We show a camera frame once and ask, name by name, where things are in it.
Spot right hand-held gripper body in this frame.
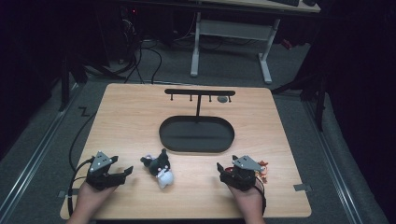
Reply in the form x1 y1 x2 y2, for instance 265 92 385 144
219 154 264 191

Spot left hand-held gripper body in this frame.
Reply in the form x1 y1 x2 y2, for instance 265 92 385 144
85 151 123 191

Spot black and white plush toy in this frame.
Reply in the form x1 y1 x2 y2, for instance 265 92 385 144
139 147 176 189

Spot black hook rack with tray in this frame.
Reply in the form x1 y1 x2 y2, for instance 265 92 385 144
158 88 236 154

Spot person's right hand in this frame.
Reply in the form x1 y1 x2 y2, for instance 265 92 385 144
228 182 266 218

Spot person's left hand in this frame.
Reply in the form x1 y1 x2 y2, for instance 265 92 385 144
74 180 118 217

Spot orange plush toy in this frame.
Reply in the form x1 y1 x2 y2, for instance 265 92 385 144
256 160 270 185

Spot grey tape strip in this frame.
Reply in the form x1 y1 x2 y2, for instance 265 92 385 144
57 188 80 199
293 183 313 192

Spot black metal stand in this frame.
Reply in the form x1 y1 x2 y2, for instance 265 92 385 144
58 55 90 113
270 70 329 133

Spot small red object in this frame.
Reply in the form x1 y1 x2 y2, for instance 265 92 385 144
280 38 294 51

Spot black computer tower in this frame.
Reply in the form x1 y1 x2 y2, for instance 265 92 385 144
101 5 143 64

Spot wooden desk with white legs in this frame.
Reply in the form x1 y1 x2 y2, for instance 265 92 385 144
190 0 321 86

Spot black keyboard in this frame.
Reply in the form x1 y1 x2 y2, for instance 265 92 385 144
268 0 302 7

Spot right hand-held gripper cable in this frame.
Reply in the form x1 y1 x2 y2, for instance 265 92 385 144
255 177 268 217

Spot hand-held gripper cable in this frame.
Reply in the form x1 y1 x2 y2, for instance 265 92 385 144
67 157 95 217
255 177 268 217

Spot left hand-held gripper cable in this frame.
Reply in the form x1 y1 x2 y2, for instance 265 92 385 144
67 157 95 217

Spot black floor cable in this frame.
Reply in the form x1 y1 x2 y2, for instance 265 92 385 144
68 111 98 173

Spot metal floor rail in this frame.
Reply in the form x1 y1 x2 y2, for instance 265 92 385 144
0 83 80 217
302 98 364 224

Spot black floor cables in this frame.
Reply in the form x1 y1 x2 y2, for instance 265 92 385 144
120 38 163 86

